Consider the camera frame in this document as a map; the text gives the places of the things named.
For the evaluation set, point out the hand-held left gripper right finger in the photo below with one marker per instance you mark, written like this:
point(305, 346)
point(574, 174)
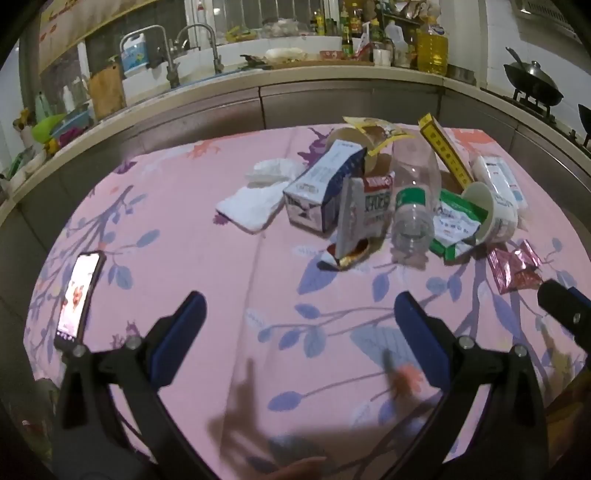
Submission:
point(418, 337)

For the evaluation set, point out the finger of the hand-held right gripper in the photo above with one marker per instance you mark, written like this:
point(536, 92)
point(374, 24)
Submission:
point(565, 307)

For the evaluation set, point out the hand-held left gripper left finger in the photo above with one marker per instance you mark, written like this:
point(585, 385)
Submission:
point(187, 323)

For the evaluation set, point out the pink foil wrapper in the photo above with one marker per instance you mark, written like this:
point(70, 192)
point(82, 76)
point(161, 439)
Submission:
point(512, 265)

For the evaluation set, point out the red gold candy wrapper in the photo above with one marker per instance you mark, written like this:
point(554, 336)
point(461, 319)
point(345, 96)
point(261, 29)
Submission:
point(346, 258)

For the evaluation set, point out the white paper bowl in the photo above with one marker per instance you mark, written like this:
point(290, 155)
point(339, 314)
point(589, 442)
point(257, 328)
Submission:
point(501, 221)

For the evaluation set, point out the clear plastic bottle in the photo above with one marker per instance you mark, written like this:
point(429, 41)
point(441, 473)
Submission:
point(415, 221)

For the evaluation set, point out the green white packet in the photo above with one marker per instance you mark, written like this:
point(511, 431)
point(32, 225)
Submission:
point(455, 224)

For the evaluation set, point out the white paper towel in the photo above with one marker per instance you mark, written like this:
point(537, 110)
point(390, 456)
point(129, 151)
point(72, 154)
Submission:
point(251, 207)

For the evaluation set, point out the red white packet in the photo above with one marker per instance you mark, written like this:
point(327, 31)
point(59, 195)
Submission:
point(379, 203)

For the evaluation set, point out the white tissue packet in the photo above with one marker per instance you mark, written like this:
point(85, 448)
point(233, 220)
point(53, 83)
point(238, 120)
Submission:
point(498, 177)

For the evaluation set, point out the white tissue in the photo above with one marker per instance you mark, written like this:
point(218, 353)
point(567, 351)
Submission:
point(272, 170)

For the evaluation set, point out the paper cup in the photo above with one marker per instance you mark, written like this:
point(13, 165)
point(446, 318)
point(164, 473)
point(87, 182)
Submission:
point(381, 161)

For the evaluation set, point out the blue white milk carton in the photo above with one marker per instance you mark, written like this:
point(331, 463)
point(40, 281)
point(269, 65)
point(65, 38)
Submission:
point(318, 184)

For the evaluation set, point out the long yellow box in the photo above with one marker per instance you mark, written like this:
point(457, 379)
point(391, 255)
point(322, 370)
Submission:
point(450, 154)

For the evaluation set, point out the pink floral tablecloth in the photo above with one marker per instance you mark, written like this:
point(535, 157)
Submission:
point(184, 258)

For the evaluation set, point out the black smartphone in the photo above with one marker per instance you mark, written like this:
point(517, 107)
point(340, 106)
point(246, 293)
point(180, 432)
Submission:
point(76, 300)

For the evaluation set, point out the black frying pan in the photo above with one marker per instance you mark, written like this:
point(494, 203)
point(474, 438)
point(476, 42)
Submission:
point(585, 122)

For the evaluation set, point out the black gas stove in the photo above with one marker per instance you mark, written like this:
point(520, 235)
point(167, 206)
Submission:
point(535, 108)

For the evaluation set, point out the black wok with metal lid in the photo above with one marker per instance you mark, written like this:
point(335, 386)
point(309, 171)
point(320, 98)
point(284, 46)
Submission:
point(535, 83)

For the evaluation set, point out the blue plastic basin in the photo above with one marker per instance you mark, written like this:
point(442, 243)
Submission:
point(74, 122)

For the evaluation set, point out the square wooden cutting board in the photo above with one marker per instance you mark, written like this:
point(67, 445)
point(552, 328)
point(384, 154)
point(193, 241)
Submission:
point(107, 92)

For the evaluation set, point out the chrome faucet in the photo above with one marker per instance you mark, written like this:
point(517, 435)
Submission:
point(216, 57)
point(171, 69)

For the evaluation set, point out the kitchen counter grey cabinets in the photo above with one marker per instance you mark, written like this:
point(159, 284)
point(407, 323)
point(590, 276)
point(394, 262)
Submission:
point(323, 99)

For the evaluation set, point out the blue white detergent jug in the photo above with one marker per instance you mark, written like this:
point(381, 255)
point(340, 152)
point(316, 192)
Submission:
point(134, 53)

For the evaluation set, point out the white cup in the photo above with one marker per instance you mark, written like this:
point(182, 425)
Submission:
point(382, 57)

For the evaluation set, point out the white plastic bag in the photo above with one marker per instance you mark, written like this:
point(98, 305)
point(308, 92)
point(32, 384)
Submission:
point(286, 54)

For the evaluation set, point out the large yellow oil bottle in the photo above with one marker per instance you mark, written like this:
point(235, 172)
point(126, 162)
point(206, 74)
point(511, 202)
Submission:
point(433, 46)

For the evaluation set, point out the translucent plastic jug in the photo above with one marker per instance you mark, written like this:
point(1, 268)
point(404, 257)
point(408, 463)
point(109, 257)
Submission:
point(397, 46)

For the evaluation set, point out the red white bowl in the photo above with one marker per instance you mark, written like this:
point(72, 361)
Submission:
point(331, 55)

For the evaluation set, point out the dark sauce bottle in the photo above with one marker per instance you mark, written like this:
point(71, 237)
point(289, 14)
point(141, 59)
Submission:
point(346, 39)

